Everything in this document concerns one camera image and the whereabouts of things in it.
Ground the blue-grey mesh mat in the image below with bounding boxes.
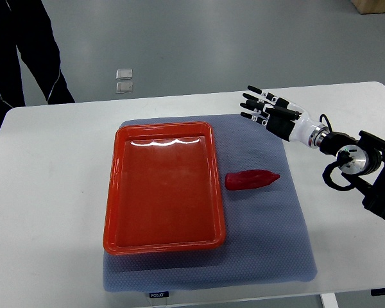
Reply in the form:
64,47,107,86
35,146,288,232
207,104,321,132
103,114,317,293

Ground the black table label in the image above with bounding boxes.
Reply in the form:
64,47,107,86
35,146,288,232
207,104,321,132
149,291,169,299

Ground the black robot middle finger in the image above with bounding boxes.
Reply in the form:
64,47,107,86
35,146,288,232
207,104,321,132
243,93,269,105

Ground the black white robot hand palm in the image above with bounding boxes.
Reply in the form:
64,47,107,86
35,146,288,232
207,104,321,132
266,101,320,148

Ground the red plastic tray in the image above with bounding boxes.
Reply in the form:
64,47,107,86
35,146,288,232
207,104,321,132
103,122,226,256

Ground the lower floor socket plate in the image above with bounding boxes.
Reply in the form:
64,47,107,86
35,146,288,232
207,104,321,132
115,81,133,94

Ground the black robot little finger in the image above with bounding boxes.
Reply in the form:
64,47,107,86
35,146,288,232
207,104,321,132
240,112,269,126

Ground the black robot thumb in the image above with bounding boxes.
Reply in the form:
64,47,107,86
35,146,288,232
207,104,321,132
265,107,300,121

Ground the person in black clothes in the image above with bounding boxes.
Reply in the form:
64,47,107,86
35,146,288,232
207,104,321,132
0,1,74,129

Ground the black table control panel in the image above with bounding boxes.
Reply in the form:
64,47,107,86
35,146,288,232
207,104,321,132
370,288,385,296

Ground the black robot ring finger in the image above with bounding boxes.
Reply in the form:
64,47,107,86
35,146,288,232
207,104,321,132
240,101,264,113

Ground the wooden box corner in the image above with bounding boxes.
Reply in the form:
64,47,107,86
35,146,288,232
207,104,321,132
351,0,385,14

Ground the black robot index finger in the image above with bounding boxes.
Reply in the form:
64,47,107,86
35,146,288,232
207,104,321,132
247,85,278,102

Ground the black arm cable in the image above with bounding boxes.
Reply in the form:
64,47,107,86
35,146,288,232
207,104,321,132
318,114,363,192

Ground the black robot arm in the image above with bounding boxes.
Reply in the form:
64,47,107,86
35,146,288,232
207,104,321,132
240,85,385,220

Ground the white table leg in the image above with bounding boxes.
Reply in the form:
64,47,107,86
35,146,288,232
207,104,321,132
320,293,339,308

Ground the upper floor socket plate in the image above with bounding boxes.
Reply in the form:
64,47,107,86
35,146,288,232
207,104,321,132
115,69,133,80

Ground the red pepper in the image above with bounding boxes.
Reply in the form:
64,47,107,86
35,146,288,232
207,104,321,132
225,169,280,191

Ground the floor socket plate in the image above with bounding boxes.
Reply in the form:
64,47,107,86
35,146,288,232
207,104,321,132
115,69,133,80
115,81,133,94

